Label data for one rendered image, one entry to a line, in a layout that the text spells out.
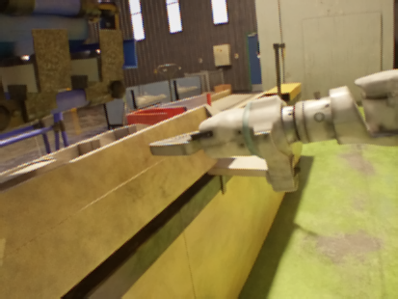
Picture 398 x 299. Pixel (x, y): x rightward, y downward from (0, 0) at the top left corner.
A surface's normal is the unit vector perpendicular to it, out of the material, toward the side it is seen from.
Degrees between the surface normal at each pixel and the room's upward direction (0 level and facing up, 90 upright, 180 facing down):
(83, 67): 90
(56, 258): 80
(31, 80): 90
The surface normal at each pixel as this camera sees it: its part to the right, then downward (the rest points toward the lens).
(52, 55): 0.89, 0.13
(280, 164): -0.35, 0.60
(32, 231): 0.85, -0.13
